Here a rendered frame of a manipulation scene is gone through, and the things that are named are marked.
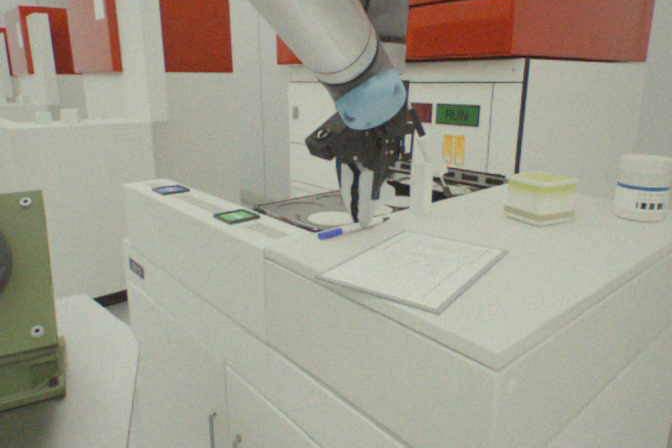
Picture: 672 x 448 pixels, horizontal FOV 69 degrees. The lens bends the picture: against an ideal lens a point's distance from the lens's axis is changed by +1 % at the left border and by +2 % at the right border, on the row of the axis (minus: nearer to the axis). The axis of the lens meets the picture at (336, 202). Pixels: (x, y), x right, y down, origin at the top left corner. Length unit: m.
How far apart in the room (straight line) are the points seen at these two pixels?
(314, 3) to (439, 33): 0.76
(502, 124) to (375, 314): 0.68
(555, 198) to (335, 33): 0.47
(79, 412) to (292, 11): 0.49
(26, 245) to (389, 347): 0.45
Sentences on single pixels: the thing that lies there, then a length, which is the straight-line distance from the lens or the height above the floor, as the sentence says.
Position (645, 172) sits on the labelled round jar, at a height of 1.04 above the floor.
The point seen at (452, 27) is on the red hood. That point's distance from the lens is 1.12.
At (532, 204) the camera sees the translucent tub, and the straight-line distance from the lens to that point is 0.78.
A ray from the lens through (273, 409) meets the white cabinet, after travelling 0.76.
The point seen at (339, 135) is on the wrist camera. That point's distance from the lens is 0.62.
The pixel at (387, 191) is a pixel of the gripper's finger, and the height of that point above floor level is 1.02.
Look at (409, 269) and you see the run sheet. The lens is 0.56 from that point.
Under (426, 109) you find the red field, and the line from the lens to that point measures 1.22.
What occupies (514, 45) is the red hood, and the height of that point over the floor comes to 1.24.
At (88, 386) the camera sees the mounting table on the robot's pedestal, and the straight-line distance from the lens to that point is 0.70.
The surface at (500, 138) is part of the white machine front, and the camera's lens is 1.11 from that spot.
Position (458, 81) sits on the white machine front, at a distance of 1.17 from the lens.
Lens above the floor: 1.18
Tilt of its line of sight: 14 degrees down
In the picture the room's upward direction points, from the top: straight up
